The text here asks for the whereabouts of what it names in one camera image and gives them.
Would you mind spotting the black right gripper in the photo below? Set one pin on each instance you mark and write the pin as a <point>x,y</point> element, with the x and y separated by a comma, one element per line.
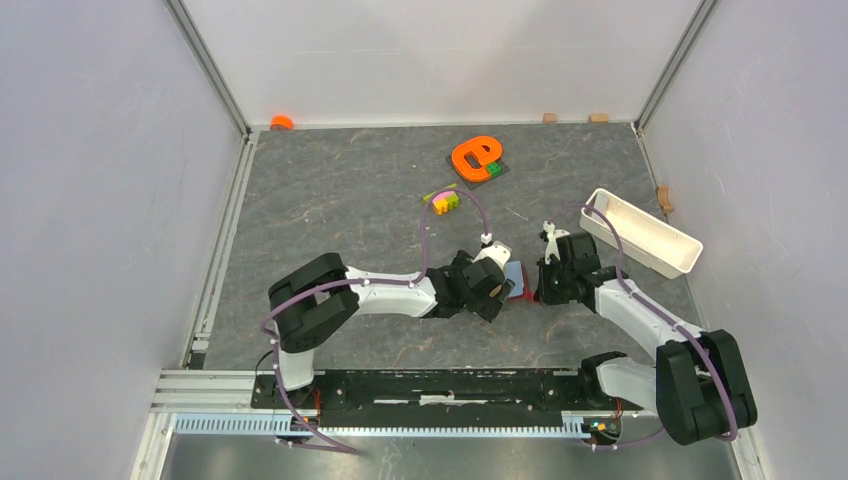
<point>544,296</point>

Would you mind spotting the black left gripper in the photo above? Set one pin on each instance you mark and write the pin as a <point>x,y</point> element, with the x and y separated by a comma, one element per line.
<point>487,305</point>

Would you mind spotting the red leather card holder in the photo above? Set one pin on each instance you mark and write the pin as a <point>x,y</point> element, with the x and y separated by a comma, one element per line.
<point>516,273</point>

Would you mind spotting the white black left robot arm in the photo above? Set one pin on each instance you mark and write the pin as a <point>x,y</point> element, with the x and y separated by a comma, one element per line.
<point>309,305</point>

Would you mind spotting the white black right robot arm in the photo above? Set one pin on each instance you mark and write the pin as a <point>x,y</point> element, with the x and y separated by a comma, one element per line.
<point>697,383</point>

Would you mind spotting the white plastic tray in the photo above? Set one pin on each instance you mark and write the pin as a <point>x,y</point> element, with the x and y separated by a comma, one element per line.
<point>644,238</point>

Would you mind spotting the colourful block stack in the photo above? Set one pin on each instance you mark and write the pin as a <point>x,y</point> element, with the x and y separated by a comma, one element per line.
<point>444,201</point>

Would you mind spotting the green small block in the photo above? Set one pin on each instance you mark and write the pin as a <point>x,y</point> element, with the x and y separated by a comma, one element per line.
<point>494,169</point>

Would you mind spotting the wooden curved piece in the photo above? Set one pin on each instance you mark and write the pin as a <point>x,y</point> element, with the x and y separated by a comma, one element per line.
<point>664,199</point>

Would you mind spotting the orange round cap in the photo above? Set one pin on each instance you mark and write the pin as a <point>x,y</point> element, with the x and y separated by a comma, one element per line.
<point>281,123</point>

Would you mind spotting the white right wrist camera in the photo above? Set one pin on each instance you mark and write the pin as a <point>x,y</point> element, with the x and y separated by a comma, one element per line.
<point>551,235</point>

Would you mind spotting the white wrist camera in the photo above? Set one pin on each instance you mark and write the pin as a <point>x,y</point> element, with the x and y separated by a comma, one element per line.
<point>551,235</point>
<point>494,250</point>

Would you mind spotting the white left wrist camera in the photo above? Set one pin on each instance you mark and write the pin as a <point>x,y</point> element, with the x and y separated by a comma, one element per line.
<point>494,250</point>

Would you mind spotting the dark square base plate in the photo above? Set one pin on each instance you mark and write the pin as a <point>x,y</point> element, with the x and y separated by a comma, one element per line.
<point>470,164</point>

